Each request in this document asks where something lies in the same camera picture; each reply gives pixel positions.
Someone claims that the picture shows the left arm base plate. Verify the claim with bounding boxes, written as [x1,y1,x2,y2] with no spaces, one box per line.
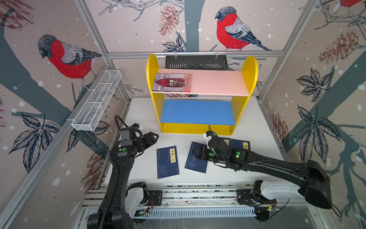
[138,190,163,207]

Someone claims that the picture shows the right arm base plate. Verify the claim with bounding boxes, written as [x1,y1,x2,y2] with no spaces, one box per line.
[236,189,277,207]

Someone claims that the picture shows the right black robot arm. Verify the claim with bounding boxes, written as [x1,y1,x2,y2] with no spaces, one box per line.
[193,143,333,209]

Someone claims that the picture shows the yellow pink blue shelf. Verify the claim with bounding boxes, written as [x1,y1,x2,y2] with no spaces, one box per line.
[146,54,259,135]

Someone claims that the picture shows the white wire mesh basket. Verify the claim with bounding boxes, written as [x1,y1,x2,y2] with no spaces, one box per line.
[72,70,122,131]

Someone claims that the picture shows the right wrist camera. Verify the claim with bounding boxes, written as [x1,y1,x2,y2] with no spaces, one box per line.
[203,130,217,149]

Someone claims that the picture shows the red illustrated book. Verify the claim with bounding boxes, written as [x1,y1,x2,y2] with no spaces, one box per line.
[152,73,192,93]

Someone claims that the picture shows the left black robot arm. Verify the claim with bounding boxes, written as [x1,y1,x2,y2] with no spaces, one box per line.
[87,124,159,229]

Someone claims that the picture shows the aluminium mounting rail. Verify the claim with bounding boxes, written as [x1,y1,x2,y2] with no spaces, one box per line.
[81,184,311,209]

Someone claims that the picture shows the navy blue book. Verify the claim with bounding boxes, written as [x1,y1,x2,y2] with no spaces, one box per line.
[219,137,231,148]
[230,139,251,151]
[157,146,180,179]
[185,142,208,174]

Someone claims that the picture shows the black mesh tray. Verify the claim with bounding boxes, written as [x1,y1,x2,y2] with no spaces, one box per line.
[165,55,228,71]

